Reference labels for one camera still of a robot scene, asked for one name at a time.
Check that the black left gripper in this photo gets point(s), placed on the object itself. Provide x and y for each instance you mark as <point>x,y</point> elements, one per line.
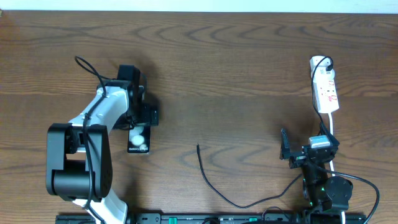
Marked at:
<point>147,118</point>

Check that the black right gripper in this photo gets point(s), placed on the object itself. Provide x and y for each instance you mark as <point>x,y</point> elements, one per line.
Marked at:
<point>285,154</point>

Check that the black Samsung Galaxy smartphone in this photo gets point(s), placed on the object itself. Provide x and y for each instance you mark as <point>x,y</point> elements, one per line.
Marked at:
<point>139,140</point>

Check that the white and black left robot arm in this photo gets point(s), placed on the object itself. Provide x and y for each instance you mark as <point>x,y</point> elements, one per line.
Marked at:
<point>79,166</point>

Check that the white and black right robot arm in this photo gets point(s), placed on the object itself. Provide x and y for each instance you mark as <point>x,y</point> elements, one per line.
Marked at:
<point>327,194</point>

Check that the white charger plug adapter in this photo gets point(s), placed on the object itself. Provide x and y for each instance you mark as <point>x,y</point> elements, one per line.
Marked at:
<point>321,61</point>

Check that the white power strip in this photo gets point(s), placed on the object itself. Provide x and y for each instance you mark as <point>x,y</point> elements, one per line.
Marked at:
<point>326,98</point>

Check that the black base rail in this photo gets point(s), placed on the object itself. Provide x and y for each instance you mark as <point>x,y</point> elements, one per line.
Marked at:
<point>156,218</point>

